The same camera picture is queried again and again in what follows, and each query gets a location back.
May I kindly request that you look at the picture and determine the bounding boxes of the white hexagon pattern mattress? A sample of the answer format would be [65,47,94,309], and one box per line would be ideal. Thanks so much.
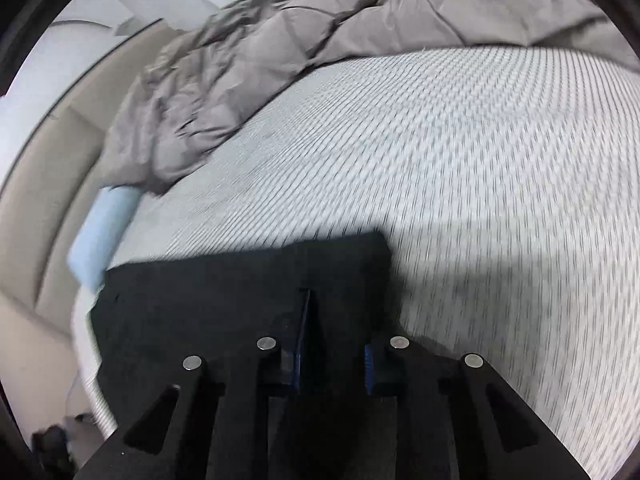
[69,45,640,480]

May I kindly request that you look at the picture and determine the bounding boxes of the light blue bolster pillow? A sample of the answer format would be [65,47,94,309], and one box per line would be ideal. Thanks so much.
[66,186,142,292]

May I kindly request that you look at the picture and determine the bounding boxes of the grey quilted comforter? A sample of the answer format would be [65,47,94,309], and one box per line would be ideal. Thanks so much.
[100,0,639,194]

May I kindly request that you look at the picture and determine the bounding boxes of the black pants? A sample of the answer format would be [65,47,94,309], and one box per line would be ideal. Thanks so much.
[89,228,404,480]

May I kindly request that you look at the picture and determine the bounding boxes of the beige upholstered headboard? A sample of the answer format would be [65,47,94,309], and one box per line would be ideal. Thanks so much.
[0,18,177,340]

